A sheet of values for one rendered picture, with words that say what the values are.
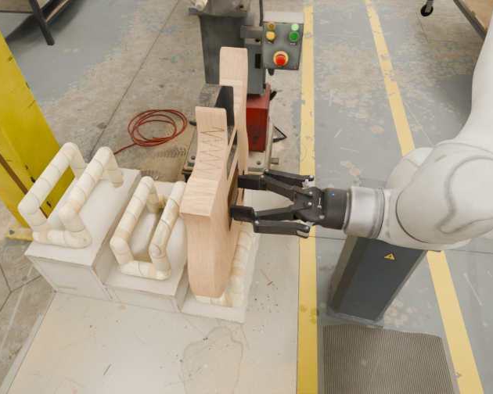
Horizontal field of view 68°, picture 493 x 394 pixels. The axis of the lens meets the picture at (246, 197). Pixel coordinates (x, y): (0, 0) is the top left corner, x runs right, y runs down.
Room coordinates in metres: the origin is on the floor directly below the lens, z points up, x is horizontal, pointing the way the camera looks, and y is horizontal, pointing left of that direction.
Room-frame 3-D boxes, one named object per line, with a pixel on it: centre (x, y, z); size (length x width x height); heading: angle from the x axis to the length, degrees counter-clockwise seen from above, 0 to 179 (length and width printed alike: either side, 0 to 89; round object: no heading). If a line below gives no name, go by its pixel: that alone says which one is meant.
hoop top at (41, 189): (0.52, 0.40, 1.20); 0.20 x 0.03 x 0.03; 170
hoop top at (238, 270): (0.45, 0.01, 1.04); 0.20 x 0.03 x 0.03; 170
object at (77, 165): (0.60, 0.39, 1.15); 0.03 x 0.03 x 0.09
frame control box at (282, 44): (1.52, -0.13, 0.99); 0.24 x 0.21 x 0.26; 174
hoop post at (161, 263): (0.39, 0.18, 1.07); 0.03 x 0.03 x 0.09
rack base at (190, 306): (0.46, 0.05, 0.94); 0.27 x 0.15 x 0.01; 171
